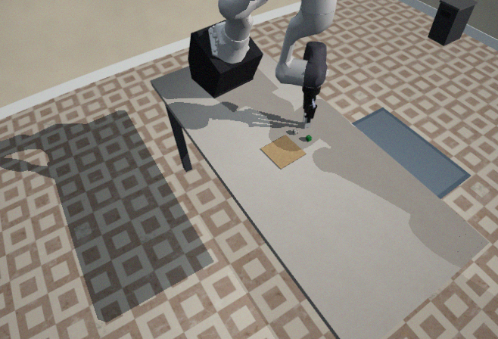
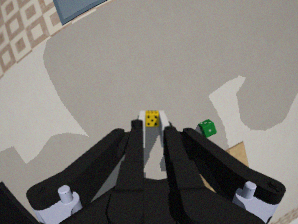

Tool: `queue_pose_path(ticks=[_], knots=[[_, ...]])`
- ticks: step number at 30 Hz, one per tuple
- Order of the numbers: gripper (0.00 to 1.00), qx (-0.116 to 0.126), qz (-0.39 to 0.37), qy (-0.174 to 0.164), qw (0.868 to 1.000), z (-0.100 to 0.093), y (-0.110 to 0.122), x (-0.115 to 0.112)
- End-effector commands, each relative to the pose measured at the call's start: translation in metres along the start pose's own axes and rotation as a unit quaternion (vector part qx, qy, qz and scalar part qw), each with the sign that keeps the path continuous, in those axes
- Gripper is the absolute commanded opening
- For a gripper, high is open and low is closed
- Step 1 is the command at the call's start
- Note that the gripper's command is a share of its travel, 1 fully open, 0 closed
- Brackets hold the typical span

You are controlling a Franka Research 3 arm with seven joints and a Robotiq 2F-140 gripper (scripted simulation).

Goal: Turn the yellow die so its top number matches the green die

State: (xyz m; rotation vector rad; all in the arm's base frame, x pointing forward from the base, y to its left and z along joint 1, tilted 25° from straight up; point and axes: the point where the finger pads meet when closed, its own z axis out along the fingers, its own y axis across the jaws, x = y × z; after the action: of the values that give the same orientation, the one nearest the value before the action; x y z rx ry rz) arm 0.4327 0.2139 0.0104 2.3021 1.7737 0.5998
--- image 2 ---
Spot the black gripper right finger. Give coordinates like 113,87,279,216
158,111,286,224

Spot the tan square mat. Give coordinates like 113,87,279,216
201,141,249,192

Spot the yellow die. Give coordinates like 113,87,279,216
146,111,159,127

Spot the green die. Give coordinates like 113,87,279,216
198,119,217,138

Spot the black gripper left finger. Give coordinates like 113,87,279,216
26,111,146,224

